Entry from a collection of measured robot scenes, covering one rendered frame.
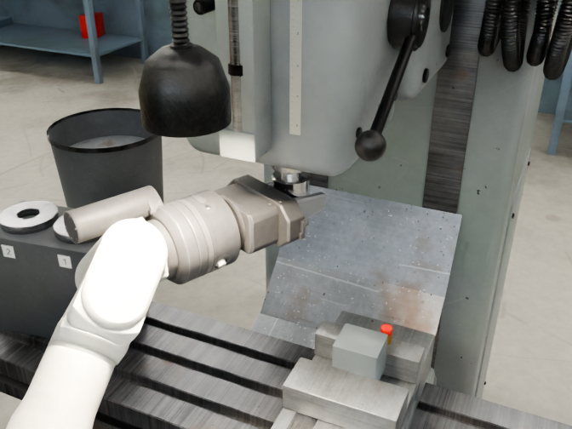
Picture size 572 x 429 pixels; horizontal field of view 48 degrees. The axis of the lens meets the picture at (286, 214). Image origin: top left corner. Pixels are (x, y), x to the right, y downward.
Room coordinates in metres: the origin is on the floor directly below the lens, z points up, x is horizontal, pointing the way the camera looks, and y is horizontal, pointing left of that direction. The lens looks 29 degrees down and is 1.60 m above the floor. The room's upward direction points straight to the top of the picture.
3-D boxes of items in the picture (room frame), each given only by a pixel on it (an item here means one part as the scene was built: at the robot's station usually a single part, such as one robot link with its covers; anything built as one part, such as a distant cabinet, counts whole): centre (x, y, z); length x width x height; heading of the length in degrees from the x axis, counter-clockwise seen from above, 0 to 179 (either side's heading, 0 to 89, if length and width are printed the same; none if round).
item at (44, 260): (0.89, 0.36, 1.01); 0.22 x 0.12 x 0.20; 73
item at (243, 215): (0.64, 0.06, 1.23); 0.13 x 0.12 x 0.10; 41
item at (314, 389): (0.61, -0.08, 1.00); 0.15 x 0.06 x 0.04; 66
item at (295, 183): (0.70, -0.01, 1.26); 0.05 x 0.05 x 0.01
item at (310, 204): (0.68, -0.03, 1.24); 0.06 x 0.02 x 0.03; 130
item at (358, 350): (0.66, -0.10, 1.02); 0.06 x 0.05 x 0.06; 66
